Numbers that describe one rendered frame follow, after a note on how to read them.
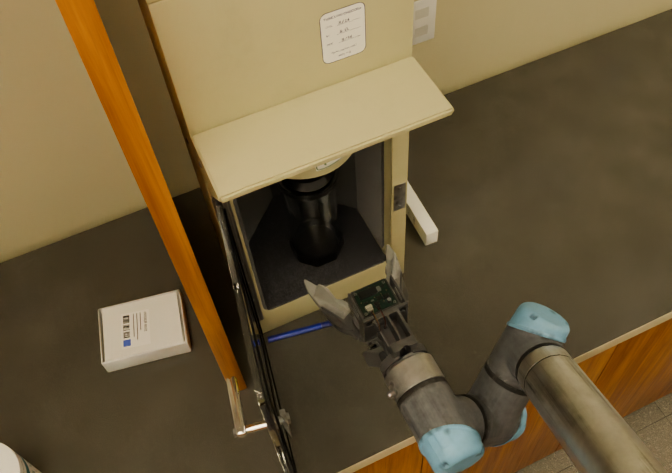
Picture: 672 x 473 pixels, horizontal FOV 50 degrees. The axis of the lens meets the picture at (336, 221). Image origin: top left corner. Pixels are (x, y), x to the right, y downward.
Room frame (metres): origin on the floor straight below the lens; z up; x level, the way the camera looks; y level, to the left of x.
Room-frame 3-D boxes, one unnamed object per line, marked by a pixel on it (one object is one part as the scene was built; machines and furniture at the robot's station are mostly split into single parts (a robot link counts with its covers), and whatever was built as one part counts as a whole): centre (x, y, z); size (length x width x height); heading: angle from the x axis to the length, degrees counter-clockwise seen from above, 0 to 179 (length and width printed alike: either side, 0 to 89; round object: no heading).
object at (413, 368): (0.40, -0.08, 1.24); 0.08 x 0.05 x 0.08; 110
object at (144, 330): (0.67, 0.38, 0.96); 0.16 x 0.12 x 0.04; 100
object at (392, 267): (0.58, -0.08, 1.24); 0.09 x 0.03 x 0.06; 166
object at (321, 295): (0.54, 0.03, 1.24); 0.09 x 0.03 x 0.06; 54
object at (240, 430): (0.40, 0.15, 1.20); 0.10 x 0.05 x 0.03; 11
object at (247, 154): (0.64, 0.00, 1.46); 0.32 x 0.12 x 0.10; 110
